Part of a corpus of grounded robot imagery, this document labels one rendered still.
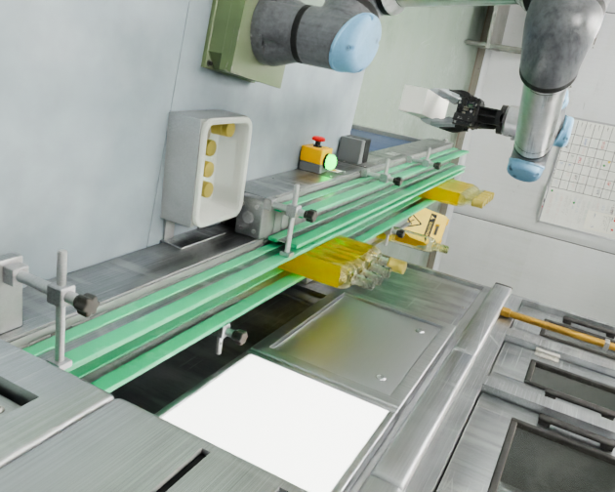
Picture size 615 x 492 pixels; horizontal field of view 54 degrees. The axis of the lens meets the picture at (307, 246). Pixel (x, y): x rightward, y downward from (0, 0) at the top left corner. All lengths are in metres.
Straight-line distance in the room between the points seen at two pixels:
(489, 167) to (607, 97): 1.39
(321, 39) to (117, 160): 0.45
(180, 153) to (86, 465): 0.87
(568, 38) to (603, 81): 6.08
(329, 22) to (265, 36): 0.14
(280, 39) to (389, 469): 0.83
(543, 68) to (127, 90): 0.71
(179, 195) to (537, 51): 0.71
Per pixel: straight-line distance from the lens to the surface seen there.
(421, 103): 1.52
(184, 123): 1.22
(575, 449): 1.37
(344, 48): 1.21
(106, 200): 1.16
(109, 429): 0.47
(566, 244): 7.32
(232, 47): 1.26
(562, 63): 1.08
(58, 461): 0.44
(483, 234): 7.42
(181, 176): 1.23
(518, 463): 1.26
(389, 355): 1.38
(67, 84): 1.05
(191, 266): 1.20
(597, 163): 7.15
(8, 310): 0.93
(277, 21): 1.27
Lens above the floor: 1.52
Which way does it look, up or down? 23 degrees down
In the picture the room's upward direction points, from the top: 108 degrees clockwise
